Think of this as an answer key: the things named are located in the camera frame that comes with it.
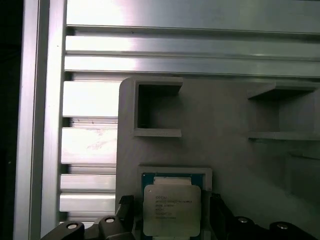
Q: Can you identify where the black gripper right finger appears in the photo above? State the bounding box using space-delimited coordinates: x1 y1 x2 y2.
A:
208 192 319 240

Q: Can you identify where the grey parts rack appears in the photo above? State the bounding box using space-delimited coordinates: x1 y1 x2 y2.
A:
115 76 320 240

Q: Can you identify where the silver CPU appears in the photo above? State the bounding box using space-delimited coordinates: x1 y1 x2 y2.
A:
141 172 203 237

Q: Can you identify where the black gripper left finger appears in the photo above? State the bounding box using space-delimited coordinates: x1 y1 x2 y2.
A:
41 194 137 240

